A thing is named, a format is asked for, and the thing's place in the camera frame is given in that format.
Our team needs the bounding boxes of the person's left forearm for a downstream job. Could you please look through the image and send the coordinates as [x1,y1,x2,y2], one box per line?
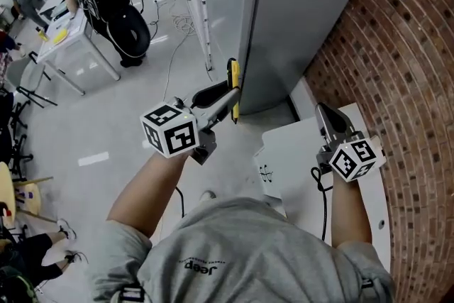
[106,148,196,243]

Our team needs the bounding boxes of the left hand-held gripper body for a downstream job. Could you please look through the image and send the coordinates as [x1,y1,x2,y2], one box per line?
[139,95,218,166]

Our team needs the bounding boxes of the grey chair black legs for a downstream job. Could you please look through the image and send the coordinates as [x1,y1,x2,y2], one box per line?
[6,56,59,109]

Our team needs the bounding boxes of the white desk with drawers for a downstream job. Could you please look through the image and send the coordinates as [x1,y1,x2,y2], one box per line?
[252,101,392,274]

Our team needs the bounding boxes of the wooden stool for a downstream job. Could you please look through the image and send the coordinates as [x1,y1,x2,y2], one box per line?
[12,176,58,225]

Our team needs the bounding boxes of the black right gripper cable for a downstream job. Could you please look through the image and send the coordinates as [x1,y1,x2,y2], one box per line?
[311,166,335,243]

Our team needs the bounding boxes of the thin white floor cable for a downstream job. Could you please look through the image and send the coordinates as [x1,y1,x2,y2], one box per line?
[162,11,200,102]

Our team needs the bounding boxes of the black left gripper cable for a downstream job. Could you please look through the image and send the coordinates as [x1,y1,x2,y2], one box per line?
[175,186,187,219]

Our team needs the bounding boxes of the white metal table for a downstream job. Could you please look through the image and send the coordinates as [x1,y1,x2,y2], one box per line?
[35,3,122,97]

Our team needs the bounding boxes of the person's white shoe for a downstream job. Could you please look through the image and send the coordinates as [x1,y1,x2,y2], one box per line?
[199,189,218,204]

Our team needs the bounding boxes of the round wooden table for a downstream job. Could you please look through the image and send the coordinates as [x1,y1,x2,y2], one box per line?
[0,161,17,228]

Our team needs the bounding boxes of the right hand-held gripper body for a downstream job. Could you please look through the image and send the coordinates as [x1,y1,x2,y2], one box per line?
[316,131,387,184]

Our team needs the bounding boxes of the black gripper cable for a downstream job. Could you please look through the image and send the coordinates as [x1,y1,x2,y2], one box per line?
[311,166,335,243]
[175,186,187,219]

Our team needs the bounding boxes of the yellow black utility knife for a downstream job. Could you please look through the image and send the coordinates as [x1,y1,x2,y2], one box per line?
[226,57,243,125]

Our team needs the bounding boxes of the tall grey cabinet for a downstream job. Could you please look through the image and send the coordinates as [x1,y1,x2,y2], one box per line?
[201,0,377,116]

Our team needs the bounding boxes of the person's grey t-shirt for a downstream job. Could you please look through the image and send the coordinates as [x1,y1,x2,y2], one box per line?
[90,197,397,303]

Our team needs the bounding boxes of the black swivel chair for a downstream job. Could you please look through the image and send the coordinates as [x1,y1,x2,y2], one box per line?
[0,92,35,182]

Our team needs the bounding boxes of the person's right forearm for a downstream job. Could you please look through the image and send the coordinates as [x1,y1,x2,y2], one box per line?
[329,175,374,246]

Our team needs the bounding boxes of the yellow cloth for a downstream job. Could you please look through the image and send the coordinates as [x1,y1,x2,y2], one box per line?
[52,28,70,45]

